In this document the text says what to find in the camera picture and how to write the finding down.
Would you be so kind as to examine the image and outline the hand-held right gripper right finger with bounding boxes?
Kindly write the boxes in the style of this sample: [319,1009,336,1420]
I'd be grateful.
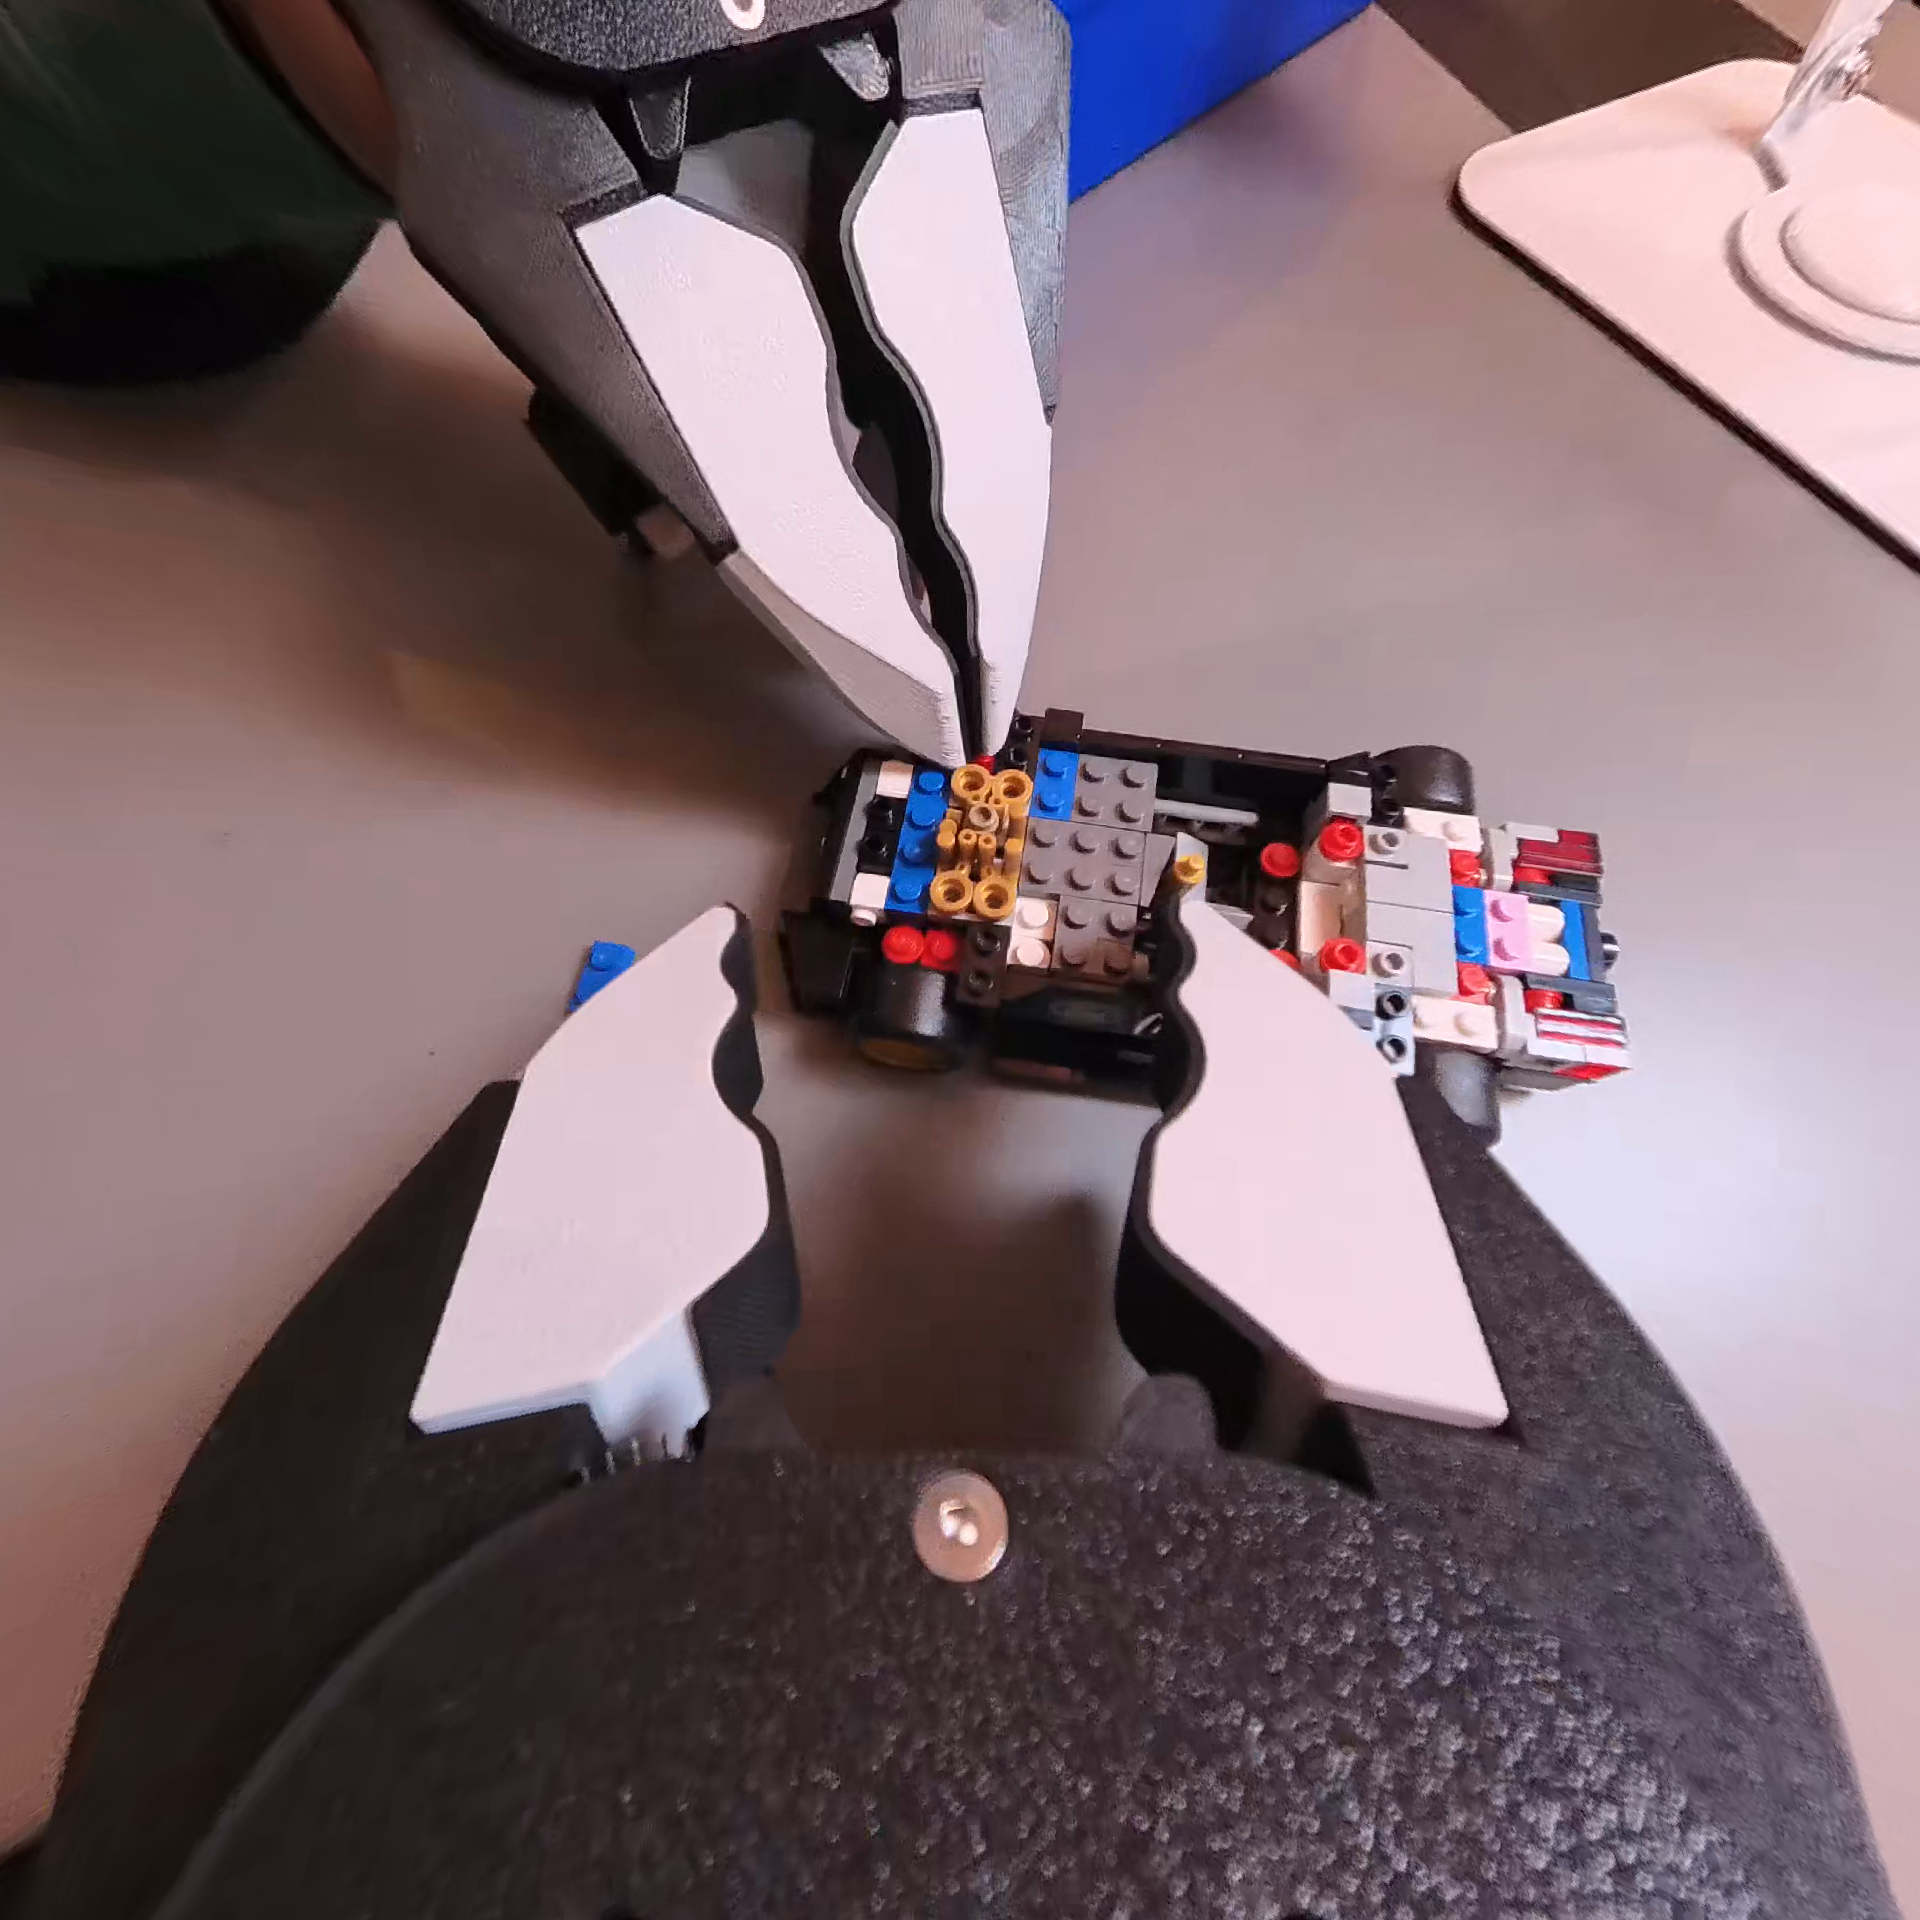
[1112,896,1512,1471]

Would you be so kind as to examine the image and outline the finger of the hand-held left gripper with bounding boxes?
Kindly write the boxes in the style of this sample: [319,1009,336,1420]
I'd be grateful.
[573,193,974,764]
[839,107,1055,736]

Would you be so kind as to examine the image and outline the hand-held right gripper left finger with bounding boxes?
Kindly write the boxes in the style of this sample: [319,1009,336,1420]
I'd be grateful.
[406,900,799,1455]

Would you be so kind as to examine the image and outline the blue plastic bin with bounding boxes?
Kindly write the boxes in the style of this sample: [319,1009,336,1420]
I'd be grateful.
[1055,0,1373,202]

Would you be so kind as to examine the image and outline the black lego car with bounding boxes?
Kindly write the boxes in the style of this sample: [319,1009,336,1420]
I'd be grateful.
[778,708,1634,1149]

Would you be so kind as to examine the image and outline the person's left forearm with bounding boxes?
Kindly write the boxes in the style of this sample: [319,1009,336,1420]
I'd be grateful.
[0,0,394,385]

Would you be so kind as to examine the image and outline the person's left hand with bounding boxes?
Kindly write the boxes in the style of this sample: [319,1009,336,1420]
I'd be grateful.
[237,0,401,202]

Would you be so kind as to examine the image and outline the white booklet stand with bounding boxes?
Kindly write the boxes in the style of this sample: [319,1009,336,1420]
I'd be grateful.
[1456,0,1920,571]

